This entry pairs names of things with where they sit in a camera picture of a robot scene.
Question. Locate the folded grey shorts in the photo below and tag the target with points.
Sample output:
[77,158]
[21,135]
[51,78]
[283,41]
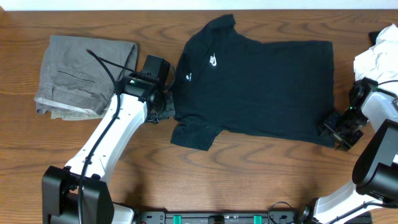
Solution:
[76,75]

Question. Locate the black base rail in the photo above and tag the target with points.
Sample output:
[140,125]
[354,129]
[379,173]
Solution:
[159,217]

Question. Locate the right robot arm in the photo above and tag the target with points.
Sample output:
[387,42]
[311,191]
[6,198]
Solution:
[374,179]

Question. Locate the black Nike t-shirt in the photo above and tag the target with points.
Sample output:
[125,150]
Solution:
[227,82]

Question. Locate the black garment under white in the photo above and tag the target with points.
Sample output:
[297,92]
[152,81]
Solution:
[373,37]

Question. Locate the white crumpled garment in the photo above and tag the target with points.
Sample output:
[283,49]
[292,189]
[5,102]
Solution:
[379,62]

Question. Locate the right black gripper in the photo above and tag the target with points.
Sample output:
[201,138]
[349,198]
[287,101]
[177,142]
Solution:
[346,143]

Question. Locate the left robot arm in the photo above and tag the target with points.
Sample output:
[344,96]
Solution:
[78,192]

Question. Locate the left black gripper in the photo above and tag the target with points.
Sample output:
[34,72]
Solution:
[170,111]

